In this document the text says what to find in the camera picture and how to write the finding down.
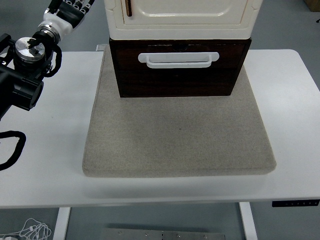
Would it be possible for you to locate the white and black hand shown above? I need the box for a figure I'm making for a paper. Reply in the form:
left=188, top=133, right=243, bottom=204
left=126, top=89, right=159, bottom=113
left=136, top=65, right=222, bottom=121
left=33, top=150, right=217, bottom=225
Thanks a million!
left=42, top=0, right=96, bottom=35

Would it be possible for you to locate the dark drawer with white handle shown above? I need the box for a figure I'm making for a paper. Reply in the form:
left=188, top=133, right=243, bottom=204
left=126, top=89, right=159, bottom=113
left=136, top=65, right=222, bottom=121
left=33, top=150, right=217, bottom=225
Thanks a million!
left=110, top=42, right=249, bottom=73

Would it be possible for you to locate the cream plastic cabinet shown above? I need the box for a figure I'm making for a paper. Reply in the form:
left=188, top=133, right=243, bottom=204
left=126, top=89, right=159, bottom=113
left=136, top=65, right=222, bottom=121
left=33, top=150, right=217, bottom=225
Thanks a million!
left=104, top=0, right=263, bottom=41

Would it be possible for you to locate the dark wooden drawer housing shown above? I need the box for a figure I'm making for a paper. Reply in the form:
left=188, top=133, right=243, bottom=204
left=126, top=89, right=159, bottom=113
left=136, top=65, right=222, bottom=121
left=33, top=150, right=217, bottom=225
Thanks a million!
left=108, top=37, right=253, bottom=98

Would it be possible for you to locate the beige fabric mat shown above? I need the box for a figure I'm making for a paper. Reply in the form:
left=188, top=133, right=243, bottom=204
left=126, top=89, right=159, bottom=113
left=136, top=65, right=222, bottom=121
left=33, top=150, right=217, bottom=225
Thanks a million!
left=81, top=46, right=277, bottom=178

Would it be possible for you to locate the white table leg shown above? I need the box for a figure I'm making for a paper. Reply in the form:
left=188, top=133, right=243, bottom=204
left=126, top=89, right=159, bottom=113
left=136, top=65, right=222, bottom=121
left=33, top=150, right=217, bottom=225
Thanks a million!
left=52, top=206, right=72, bottom=240
left=238, top=201, right=258, bottom=240

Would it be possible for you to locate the grey metal plate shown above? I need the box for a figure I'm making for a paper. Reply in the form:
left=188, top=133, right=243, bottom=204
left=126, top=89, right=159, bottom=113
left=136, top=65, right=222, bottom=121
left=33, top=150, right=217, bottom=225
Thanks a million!
left=101, top=227, right=227, bottom=240

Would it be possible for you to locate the brown cardboard box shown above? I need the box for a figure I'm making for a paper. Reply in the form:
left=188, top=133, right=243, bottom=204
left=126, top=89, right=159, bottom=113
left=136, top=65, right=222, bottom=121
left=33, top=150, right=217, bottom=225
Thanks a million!
left=303, top=0, right=320, bottom=12

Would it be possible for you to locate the black table control panel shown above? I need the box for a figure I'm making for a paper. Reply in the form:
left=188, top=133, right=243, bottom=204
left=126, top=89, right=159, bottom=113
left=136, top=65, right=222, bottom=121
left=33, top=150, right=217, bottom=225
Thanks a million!
left=271, top=199, right=320, bottom=208

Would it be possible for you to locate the white tangled cable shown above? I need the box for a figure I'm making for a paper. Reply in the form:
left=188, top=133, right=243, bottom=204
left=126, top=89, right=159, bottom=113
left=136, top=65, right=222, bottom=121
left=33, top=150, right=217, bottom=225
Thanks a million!
left=18, top=217, right=53, bottom=240

